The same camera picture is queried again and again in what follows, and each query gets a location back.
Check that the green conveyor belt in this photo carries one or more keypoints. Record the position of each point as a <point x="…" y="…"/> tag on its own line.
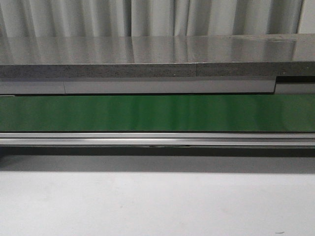
<point x="238" y="113"/>

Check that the grey stone slab bench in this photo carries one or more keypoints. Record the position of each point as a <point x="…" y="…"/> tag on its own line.
<point x="157" y="56"/>

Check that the white pleated curtain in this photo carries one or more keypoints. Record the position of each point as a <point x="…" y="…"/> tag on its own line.
<point x="154" y="17"/>

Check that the aluminium front conveyor rail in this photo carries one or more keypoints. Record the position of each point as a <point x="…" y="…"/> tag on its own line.
<point x="164" y="139"/>

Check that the grey rear conveyor rail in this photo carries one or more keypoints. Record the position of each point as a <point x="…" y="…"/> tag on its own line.
<point x="160" y="85"/>

